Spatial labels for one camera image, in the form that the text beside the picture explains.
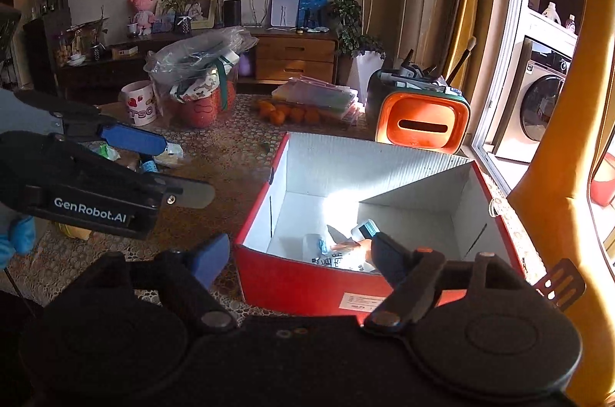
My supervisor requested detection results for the bread bun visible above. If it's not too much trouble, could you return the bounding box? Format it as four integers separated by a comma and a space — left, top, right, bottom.
153, 141, 186, 169

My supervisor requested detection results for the white snack packet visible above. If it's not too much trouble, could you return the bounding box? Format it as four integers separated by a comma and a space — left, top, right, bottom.
301, 219, 379, 274

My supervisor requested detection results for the blue gloved hand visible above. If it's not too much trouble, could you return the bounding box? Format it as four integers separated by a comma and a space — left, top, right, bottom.
0, 216, 37, 271

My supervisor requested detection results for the pink strawberry mug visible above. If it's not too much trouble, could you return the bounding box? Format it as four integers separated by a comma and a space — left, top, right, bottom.
120, 80, 157, 127

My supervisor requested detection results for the red cardboard box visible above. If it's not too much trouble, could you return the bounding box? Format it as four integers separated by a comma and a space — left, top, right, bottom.
234, 132, 521, 319

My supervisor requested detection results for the clear plastic fruit bag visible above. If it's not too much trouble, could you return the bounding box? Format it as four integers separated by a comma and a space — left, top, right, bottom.
145, 27, 258, 129

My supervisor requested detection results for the orange tangerine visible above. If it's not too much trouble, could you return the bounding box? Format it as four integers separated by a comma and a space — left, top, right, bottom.
303, 108, 321, 125
268, 109, 286, 126
289, 107, 306, 124

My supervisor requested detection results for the pink plush toy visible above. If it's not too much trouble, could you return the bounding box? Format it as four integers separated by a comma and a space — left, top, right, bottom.
129, 0, 155, 37

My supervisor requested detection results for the orange green tissue box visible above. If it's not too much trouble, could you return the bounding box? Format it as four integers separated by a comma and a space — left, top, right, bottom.
366, 70, 470, 154

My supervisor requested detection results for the wooden drawer cabinet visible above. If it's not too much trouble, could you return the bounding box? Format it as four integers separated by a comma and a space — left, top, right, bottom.
250, 28, 337, 83

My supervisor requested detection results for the black speaker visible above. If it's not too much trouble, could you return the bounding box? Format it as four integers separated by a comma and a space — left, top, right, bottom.
223, 0, 242, 27

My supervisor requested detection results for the blue picture board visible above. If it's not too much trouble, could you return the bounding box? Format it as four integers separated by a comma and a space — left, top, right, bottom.
296, 0, 328, 29

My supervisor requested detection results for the washing machine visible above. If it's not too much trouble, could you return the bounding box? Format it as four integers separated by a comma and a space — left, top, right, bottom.
492, 38, 571, 163

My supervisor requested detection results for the picture frame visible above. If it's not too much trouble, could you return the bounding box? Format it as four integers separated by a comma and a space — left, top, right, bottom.
186, 0, 218, 30

